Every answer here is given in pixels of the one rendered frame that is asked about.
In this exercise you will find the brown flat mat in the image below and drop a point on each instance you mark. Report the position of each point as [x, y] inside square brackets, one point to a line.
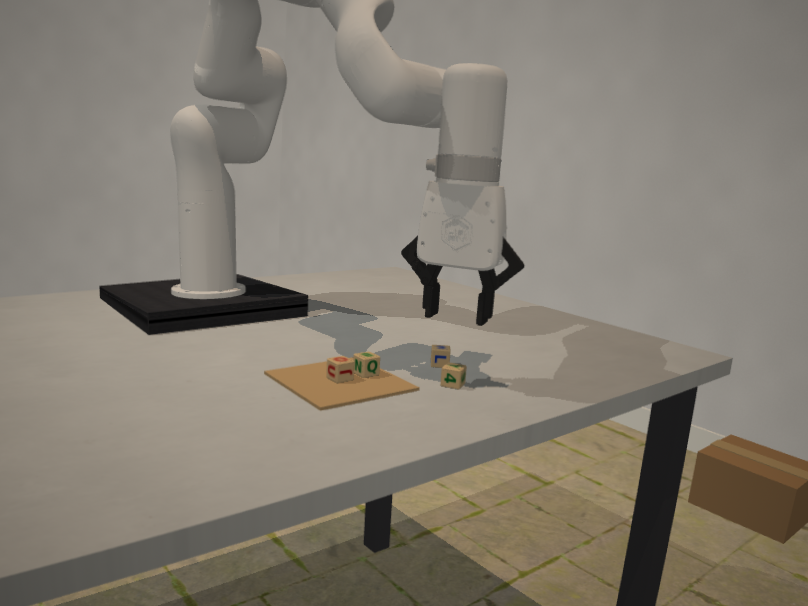
[309, 382]

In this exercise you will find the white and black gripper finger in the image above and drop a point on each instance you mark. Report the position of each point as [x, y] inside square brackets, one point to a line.
[491, 282]
[428, 276]

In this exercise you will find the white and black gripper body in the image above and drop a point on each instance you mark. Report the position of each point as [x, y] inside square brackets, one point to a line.
[463, 225]

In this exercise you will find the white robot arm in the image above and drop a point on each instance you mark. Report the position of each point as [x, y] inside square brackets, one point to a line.
[391, 89]

